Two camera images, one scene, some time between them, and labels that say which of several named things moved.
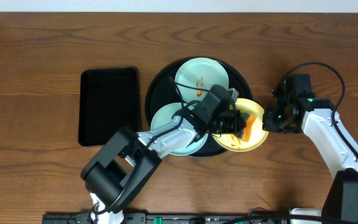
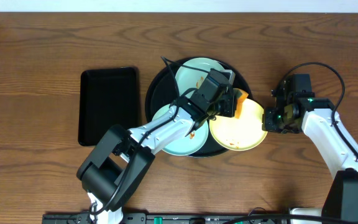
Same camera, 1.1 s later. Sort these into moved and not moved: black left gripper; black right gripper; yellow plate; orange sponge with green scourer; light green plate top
Moved: orange sponge with green scourer; black left gripper
Not moved: light green plate top; black right gripper; yellow plate
